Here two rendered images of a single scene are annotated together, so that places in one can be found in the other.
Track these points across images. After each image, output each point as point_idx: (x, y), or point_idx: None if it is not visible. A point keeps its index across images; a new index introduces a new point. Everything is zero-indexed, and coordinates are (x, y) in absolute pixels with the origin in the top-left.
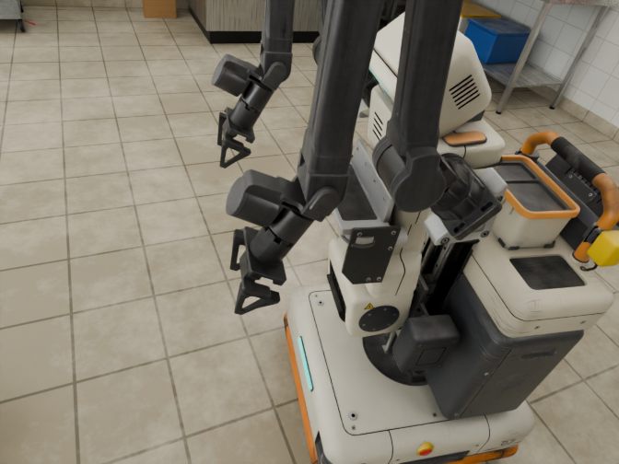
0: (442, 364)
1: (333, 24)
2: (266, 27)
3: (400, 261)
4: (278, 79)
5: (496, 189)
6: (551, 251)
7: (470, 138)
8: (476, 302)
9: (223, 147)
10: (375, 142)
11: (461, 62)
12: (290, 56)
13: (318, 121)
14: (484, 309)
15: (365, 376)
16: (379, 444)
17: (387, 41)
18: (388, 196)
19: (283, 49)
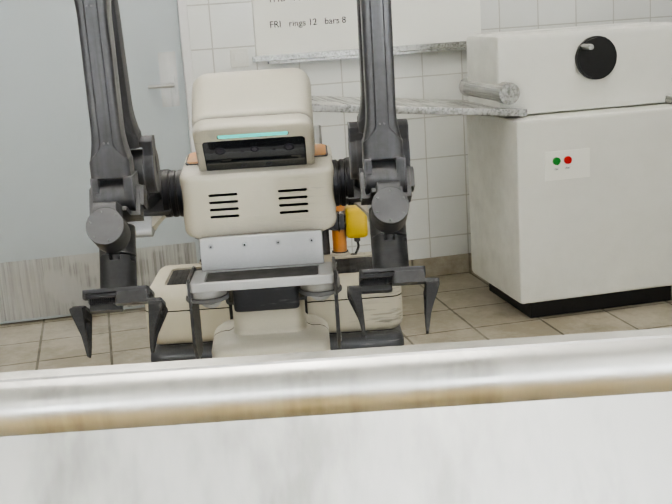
0: None
1: (389, 38)
2: (120, 148)
3: (315, 325)
4: (146, 203)
5: None
6: (328, 260)
7: (321, 147)
8: (347, 337)
9: (159, 312)
10: (224, 226)
11: (310, 83)
12: (137, 174)
13: (394, 113)
14: (359, 333)
15: None
16: None
17: (231, 104)
18: (316, 232)
19: (133, 168)
